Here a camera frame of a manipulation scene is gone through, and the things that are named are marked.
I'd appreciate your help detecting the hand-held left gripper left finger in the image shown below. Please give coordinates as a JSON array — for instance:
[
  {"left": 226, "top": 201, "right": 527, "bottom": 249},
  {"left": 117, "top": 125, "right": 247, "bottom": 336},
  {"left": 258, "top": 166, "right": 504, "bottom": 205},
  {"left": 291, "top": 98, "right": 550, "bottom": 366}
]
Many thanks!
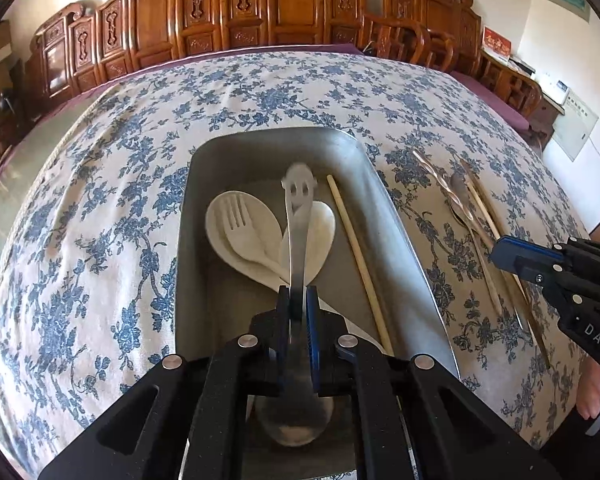
[{"left": 37, "top": 285, "right": 293, "bottom": 480}]

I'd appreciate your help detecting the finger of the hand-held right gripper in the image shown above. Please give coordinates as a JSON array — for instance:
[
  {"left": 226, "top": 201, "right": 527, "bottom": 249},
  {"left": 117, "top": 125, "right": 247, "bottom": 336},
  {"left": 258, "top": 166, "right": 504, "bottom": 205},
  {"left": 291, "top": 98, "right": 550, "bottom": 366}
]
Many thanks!
[
  {"left": 489, "top": 235, "right": 567, "bottom": 267},
  {"left": 511, "top": 259, "right": 572, "bottom": 292}
]

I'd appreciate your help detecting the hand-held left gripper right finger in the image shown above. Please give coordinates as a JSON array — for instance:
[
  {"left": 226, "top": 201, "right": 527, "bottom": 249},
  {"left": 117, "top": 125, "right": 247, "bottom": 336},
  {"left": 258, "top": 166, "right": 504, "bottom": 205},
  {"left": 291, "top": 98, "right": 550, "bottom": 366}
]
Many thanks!
[{"left": 305, "top": 284, "right": 563, "bottom": 480}]

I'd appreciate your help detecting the wooden chopstick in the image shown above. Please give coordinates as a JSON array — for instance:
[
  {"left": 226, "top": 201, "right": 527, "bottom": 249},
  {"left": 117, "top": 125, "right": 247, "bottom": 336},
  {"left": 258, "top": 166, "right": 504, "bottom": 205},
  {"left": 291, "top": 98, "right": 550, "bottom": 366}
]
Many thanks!
[
  {"left": 326, "top": 175, "right": 395, "bottom": 357},
  {"left": 466, "top": 182, "right": 517, "bottom": 263},
  {"left": 459, "top": 159, "right": 552, "bottom": 370}
]

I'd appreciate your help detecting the metal spoon with face handle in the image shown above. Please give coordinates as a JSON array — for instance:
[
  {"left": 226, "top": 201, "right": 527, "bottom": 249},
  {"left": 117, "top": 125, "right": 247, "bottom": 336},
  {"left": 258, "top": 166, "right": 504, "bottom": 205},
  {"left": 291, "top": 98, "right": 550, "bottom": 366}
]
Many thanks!
[{"left": 254, "top": 161, "right": 337, "bottom": 448}]

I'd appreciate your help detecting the small white spoon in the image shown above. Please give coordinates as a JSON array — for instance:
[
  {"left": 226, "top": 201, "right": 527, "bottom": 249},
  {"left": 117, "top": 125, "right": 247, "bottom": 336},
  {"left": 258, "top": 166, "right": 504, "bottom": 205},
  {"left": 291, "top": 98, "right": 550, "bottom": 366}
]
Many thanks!
[{"left": 279, "top": 201, "right": 337, "bottom": 291}]

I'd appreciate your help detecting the twisted metal chopstick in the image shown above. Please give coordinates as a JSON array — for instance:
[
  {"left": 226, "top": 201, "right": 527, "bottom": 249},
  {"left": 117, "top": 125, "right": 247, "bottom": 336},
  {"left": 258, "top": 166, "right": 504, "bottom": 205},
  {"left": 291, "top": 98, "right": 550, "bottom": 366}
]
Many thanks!
[{"left": 412, "top": 149, "right": 503, "bottom": 313}]

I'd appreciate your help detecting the rectangular metal tray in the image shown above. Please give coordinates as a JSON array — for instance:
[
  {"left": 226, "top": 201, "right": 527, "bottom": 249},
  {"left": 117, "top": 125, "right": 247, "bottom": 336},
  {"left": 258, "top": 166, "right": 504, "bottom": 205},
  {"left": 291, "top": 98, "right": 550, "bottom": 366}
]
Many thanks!
[{"left": 172, "top": 127, "right": 462, "bottom": 480}]

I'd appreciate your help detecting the person's right hand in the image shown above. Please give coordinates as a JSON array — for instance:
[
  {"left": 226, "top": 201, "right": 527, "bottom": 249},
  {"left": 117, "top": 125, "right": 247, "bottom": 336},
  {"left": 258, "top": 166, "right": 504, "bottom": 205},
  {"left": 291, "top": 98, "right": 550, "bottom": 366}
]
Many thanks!
[{"left": 577, "top": 360, "right": 600, "bottom": 422}]

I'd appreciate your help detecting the wooden side table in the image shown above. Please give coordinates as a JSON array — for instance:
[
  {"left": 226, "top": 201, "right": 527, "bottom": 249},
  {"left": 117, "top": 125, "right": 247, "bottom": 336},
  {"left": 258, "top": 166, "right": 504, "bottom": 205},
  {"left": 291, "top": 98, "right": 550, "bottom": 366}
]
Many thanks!
[{"left": 527, "top": 65, "right": 568, "bottom": 150}]

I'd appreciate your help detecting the white electrical panel door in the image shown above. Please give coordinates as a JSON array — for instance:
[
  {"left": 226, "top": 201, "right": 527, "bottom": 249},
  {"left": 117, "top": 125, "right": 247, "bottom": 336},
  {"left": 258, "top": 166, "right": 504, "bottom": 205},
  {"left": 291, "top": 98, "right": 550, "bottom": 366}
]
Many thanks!
[{"left": 551, "top": 87, "right": 600, "bottom": 162}]

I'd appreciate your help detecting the purple armchair cushion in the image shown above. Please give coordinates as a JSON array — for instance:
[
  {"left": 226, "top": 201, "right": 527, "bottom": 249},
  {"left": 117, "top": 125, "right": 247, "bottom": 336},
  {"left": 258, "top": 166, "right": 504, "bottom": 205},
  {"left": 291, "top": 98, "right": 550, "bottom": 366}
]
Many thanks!
[{"left": 450, "top": 70, "right": 531, "bottom": 132}]

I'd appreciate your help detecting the white box device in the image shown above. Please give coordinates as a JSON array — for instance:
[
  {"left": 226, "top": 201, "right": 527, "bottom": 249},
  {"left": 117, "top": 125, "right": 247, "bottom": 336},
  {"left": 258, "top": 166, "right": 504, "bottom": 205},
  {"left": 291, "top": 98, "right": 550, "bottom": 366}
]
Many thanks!
[{"left": 535, "top": 71, "right": 572, "bottom": 111}]

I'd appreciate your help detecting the red desk calendar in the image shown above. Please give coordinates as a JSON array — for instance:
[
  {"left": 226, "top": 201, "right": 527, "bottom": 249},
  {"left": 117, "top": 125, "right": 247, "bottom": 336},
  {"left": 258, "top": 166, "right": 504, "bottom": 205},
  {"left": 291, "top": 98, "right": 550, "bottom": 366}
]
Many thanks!
[{"left": 481, "top": 26, "right": 513, "bottom": 63}]

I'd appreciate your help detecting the blue floral tablecloth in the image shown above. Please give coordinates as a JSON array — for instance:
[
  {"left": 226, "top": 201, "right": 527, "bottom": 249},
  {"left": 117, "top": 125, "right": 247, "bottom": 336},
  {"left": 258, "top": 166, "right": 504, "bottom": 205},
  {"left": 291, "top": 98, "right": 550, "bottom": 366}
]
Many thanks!
[{"left": 0, "top": 50, "right": 593, "bottom": 476}]

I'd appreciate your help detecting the carved wooden armchair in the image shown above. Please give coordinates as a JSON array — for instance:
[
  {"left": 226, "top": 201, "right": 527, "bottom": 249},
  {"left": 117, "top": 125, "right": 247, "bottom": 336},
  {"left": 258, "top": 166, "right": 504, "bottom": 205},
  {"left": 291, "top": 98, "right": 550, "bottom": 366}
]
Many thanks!
[{"left": 362, "top": 0, "right": 543, "bottom": 121}]

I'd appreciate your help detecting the carved wooden sofa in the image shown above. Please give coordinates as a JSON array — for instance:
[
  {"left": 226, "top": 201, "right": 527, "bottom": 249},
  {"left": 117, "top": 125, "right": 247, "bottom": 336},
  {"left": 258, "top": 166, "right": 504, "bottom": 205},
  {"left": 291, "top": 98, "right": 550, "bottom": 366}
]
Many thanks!
[{"left": 22, "top": 0, "right": 431, "bottom": 107}]

